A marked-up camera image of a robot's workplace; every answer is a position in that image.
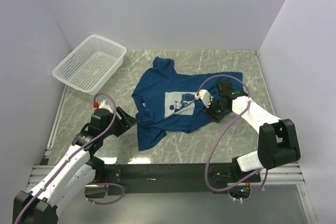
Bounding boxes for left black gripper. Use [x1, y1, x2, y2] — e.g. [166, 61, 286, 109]
[101, 106, 139, 137]

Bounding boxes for blue mickey mouse t-shirt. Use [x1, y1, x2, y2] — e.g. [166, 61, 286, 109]
[132, 57, 243, 151]

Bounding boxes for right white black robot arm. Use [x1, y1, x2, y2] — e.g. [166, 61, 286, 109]
[195, 80, 301, 182]

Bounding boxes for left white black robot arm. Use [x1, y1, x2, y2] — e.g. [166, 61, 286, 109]
[13, 107, 138, 223]

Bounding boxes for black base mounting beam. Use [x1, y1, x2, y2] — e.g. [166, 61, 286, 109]
[90, 163, 251, 194]

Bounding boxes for white plastic mesh basket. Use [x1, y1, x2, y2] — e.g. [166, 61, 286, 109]
[52, 35, 127, 95]

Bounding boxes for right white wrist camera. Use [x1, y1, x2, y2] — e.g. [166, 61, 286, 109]
[195, 89, 214, 108]

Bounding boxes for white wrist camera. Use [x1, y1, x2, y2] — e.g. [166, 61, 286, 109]
[93, 100, 113, 113]
[195, 89, 214, 108]

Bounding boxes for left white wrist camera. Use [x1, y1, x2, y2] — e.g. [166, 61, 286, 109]
[93, 100, 113, 113]

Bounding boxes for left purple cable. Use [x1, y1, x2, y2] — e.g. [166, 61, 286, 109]
[13, 92, 126, 224]

